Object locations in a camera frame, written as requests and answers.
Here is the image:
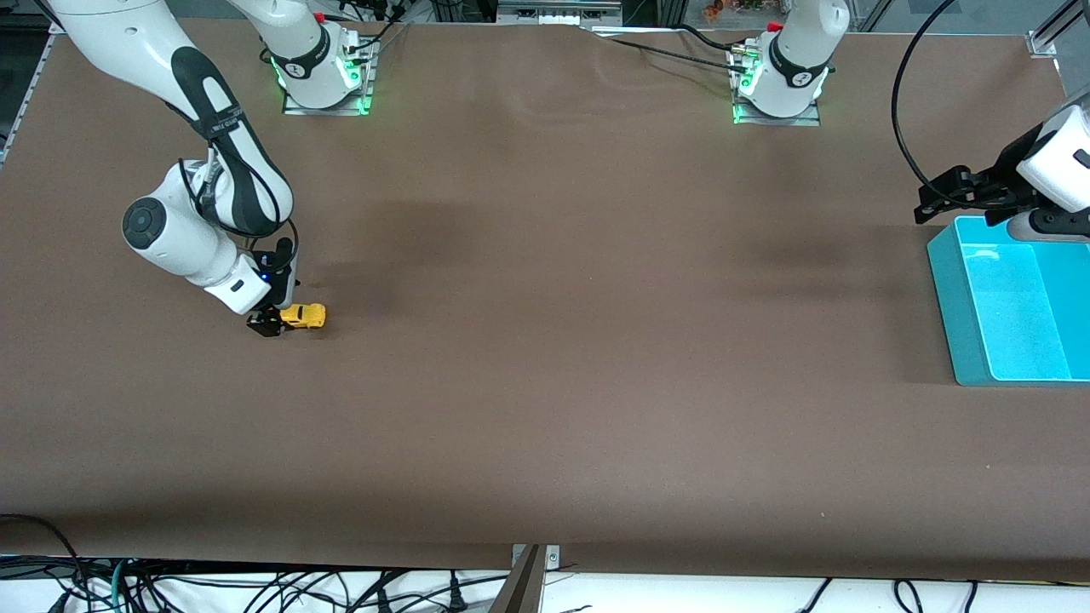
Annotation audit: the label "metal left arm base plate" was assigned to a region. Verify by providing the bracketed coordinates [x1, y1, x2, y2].
[731, 43, 823, 128]

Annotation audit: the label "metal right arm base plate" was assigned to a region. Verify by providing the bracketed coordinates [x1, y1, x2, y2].
[281, 38, 376, 117]

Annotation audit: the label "teal plastic bin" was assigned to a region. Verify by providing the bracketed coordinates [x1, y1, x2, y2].
[926, 215, 1090, 387]

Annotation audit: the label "black looping floor cable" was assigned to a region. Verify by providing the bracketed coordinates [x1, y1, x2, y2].
[0, 513, 88, 590]

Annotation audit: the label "short black table cable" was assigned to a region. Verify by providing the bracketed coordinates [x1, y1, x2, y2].
[677, 23, 752, 54]

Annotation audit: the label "dark brown slanted post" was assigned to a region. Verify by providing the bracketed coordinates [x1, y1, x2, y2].
[489, 545, 547, 613]

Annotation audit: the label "long black table cable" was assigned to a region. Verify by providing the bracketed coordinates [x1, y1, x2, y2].
[589, 32, 749, 74]

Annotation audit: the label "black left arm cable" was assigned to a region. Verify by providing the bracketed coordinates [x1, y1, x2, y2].
[891, 0, 965, 198]

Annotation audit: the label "aluminium frame with sockets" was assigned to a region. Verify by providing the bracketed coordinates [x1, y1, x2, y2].
[496, 0, 625, 27]

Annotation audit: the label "black right base cables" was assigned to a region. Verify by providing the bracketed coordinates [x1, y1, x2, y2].
[341, 0, 411, 62]

